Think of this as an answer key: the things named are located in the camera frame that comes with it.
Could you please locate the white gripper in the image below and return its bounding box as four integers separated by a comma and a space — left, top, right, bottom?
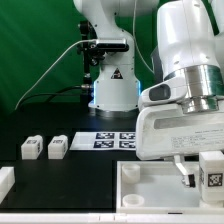
136, 101, 224, 188

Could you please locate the white square tabletop part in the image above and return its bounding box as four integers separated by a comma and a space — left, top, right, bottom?
116, 161, 224, 215

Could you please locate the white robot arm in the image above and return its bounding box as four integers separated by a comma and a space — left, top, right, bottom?
73, 0, 224, 163

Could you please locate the white tag calibration sheet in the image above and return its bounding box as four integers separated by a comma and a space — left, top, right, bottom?
70, 132, 135, 150

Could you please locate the front white obstacle bar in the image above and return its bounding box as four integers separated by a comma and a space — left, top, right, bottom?
0, 213, 224, 224

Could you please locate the left white obstacle block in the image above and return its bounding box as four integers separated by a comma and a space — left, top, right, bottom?
0, 167, 15, 204

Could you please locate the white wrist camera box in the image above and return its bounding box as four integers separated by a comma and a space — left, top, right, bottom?
138, 77, 187, 110

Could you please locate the black base cable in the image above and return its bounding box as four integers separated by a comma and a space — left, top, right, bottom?
19, 84, 94, 107

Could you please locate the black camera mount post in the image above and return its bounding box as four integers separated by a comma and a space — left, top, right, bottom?
77, 20, 129, 104

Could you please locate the grey camera cable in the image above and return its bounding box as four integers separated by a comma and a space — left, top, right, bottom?
14, 38, 98, 111

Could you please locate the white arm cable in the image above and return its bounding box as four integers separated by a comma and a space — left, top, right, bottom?
132, 0, 155, 75

